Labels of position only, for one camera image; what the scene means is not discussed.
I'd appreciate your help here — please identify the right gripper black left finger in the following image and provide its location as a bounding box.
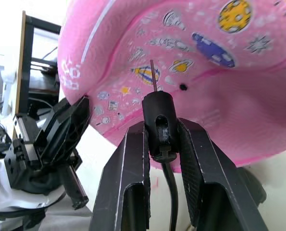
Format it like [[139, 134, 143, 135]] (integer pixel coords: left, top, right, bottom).
[[89, 121, 151, 231]]

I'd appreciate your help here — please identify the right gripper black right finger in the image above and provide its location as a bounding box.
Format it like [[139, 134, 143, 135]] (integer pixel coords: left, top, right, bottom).
[[177, 117, 270, 231]]

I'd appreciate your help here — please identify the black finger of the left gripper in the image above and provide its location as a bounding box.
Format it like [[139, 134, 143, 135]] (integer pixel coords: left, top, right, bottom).
[[34, 95, 91, 167]]

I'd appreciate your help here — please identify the black pump hose with needle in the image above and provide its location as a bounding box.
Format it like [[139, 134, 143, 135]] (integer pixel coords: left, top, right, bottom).
[[142, 59, 180, 231]]

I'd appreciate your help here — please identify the pink ball with space prints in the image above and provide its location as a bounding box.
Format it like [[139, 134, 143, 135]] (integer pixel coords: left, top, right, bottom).
[[57, 0, 286, 174]]

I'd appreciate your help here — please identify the dark rounded object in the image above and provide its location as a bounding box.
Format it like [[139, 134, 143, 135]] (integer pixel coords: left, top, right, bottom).
[[237, 166, 268, 209]]

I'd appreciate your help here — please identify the black shelf with wooden edge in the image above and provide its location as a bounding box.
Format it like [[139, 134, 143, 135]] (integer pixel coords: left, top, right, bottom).
[[14, 10, 62, 116]]

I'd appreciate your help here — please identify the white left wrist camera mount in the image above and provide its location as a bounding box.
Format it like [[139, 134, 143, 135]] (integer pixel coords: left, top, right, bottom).
[[0, 157, 67, 214]]

